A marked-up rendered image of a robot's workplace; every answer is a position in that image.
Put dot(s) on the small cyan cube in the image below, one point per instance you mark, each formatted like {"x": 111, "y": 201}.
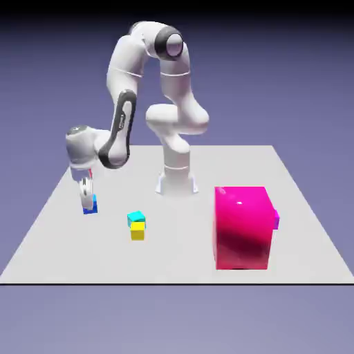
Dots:
{"x": 135, "y": 216}

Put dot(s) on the small purple cube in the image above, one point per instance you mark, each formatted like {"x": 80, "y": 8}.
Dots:
{"x": 276, "y": 220}

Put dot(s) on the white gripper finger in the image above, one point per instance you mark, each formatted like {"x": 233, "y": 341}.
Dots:
{"x": 87, "y": 202}

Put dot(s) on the small blue cube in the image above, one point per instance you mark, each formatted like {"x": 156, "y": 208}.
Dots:
{"x": 94, "y": 208}

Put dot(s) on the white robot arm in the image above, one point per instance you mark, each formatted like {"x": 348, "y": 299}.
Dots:
{"x": 172, "y": 91}

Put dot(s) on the small yellow cube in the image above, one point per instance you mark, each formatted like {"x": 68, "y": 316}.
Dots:
{"x": 137, "y": 232}

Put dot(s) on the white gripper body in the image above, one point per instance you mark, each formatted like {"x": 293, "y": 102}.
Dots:
{"x": 85, "y": 186}

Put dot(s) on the large pink box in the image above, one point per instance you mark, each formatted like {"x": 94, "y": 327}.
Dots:
{"x": 242, "y": 229}

